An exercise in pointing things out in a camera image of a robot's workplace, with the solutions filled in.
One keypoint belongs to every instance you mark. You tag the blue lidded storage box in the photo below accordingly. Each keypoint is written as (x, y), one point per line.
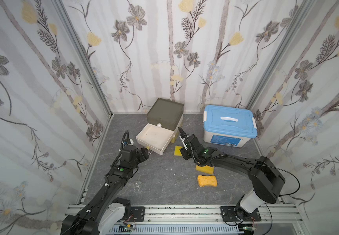
(228, 126)

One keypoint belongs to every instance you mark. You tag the olive three-drawer cabinet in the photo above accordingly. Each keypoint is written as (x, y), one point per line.
(166, 114)

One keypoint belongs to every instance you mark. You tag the orange bone-shaped sponge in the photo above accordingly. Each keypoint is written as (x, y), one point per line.
(206, 181)

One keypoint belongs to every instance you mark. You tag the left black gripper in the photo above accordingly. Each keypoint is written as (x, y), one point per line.
(141, 152)

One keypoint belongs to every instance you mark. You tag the white drawer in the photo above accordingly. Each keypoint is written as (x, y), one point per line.
(156, 138)

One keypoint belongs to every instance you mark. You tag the bright yellow thin sponge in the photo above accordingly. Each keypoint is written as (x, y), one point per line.
(177, 151)

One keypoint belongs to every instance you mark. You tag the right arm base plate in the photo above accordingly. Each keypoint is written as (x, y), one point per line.
(236, 214)

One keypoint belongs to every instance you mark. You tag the white slotted cable duct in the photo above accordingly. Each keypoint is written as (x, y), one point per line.
(176, 229)

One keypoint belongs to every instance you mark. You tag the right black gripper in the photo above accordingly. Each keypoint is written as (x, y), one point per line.
(191, 147)

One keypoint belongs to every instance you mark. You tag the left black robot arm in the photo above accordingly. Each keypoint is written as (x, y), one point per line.
(106, 209)

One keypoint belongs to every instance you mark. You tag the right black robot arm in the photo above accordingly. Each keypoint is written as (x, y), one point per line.
(267, 180)

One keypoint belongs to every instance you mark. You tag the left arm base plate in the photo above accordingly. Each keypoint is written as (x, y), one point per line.
(134, 214)

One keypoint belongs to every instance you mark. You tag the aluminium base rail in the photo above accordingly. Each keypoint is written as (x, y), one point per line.
(276, 219)

